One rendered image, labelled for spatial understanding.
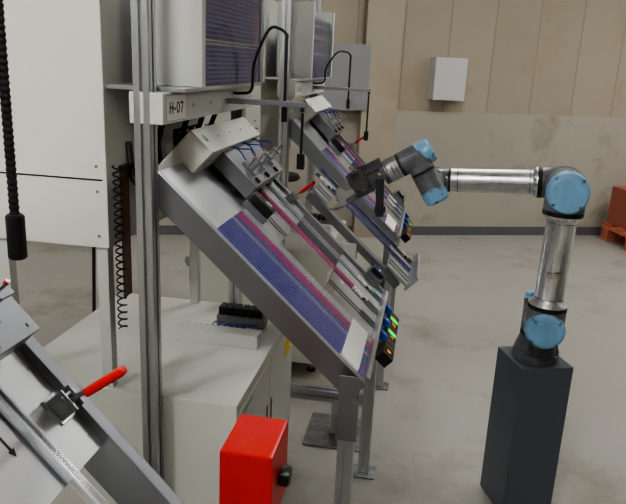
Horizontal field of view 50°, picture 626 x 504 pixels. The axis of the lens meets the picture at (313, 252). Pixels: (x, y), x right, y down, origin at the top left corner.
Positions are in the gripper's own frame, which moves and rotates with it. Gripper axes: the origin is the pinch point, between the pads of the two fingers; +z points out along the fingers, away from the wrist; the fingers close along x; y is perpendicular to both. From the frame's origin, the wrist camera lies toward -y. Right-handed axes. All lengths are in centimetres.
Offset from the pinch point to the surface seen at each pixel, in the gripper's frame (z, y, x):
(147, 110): 12, 45, 64
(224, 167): 15.6, 27.1, 27.8
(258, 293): 13, -3, 60
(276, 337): 33.2, -26.5, 14.9
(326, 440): 55, -85, -28
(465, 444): 9, -115, -41
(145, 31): 3, 59, 64
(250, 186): 11.7, 19.0, 27.9
